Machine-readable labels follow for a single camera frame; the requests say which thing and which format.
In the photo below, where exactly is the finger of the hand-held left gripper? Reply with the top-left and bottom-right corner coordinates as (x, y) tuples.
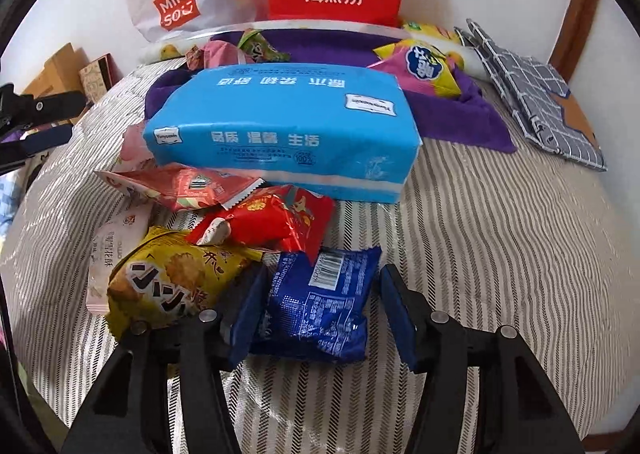
(0, 83), (88, 131)
(0, 123), (74, 174)

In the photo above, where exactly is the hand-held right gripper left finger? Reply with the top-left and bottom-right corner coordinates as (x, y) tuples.
(60, 264), (271, 454)

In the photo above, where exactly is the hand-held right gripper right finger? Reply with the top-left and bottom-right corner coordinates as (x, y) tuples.
(378, 264), (586, 454)

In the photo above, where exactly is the blue snack packet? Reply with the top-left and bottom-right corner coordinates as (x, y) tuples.
(232, 246), (383, 362)

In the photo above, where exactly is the red snack packet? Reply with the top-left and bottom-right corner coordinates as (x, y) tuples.
(187, 184), (336, 265)

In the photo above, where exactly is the long pink candy packet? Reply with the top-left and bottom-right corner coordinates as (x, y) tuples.
(95, 163), (265, 212)

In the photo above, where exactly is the wooden headboard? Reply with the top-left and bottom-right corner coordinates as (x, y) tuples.
(20, 43), (88, 97)

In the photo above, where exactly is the patterned gift box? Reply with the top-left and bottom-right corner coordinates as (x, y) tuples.
(79, 54), (119, 102)

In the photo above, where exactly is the colourful printed pillow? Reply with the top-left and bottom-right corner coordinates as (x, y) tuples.
(0, 166), (28, 240)

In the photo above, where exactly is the yellow snack packet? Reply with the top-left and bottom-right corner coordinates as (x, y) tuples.
(106, 226), (263, 340)

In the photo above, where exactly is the striped bed sheet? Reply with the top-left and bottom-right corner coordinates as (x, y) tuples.
(0, 64), (631, 454)

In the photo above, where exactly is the pale pink snack packet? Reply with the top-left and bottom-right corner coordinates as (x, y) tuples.
(86, 204), (156, 315)

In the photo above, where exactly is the blue tissue pack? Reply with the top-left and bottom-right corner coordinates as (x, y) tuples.
(142, 63), (423, 205)

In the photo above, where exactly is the purple cloth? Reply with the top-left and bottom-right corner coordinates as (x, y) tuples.
(145, 29), (517, 155)

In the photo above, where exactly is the green snack packet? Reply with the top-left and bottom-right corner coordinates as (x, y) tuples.
(237, 29), (292, 66)

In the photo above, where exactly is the pink and yellow chip bag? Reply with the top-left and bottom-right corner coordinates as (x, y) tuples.
(367, 39), (463, 100)

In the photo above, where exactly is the grey checked cloth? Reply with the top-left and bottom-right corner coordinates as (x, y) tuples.
(454, 18), (608, 172)

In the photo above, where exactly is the yellow green packet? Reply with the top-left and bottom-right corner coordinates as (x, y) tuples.
(400, 21), (463, 47)

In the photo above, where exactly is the wooden door frame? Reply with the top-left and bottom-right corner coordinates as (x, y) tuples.
(547, 0), (601, 82)

